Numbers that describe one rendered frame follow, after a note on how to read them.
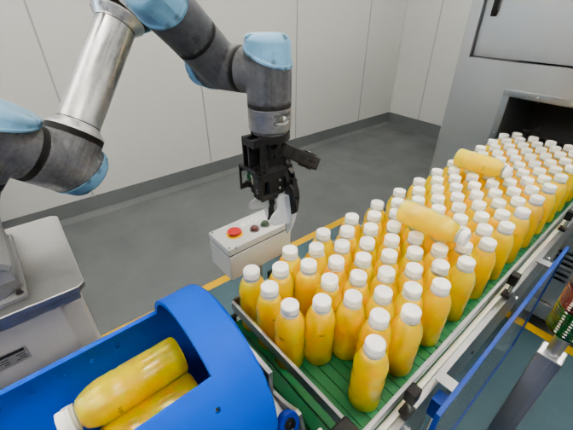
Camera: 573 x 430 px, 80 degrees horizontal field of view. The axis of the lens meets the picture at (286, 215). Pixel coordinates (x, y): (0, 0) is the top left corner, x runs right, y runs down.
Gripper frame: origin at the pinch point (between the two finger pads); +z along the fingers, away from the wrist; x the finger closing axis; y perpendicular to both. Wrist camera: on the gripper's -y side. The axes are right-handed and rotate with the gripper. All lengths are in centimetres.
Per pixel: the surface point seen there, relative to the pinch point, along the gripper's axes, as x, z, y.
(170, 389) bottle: 11.4, 12.7, 32.5
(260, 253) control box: -11.3, 17.3, -2.2
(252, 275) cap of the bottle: -2.2, 13.3, 6.6
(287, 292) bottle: 2.8, 18.9, 0.4
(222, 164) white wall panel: -255, 110, -129
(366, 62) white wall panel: -248, 30, -349
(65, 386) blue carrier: -0.8, 13.7, 45.3
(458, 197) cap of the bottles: 11, 13, -64
